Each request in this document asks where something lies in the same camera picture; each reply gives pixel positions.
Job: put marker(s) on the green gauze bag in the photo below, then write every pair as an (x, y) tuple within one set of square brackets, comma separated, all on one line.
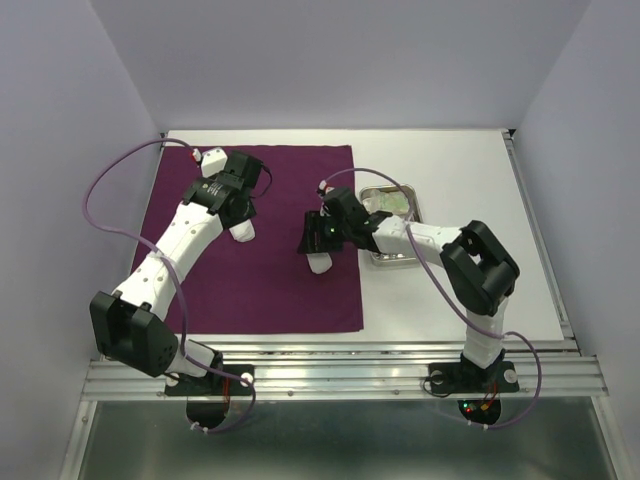
[(394, 202)]

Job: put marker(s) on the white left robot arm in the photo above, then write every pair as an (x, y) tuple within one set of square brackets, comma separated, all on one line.
[(129, 322)]

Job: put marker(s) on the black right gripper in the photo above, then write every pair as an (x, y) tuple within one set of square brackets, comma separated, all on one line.
[(313, 221)]

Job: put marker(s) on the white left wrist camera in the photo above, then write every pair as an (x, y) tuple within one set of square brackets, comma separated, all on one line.
[(211, 161)]

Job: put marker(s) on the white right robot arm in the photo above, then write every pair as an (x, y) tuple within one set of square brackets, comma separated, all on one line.
[(481, 273)]

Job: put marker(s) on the aluminium right side rail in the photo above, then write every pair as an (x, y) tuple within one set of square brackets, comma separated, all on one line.
[(561, 312)]

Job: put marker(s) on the aluminium rail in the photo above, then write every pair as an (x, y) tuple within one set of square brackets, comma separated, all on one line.
[(561, 312), (378, 371)]

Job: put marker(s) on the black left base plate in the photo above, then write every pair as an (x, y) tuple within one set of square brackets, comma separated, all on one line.
[(214, 403)]

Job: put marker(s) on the stainless steel tray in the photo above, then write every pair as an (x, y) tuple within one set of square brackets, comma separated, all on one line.
[(369, 198)]

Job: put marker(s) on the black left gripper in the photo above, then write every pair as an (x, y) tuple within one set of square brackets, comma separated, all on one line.
[(252, 211)]

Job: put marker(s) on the aluminium front rail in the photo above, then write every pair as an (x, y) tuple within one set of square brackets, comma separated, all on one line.
[(378, 371)]

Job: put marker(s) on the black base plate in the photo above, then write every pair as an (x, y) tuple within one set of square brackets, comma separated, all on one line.
[(214, 403), (482, 387)]

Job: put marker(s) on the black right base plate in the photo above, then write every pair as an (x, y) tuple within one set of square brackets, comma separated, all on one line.
[(482, 387)]

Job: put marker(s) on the white gauze pad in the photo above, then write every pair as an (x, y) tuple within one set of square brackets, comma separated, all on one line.
[(243, 232), (319, 263)]

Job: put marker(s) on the purple cloth mat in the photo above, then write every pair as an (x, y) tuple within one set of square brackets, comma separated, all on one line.
[(265, 286)]

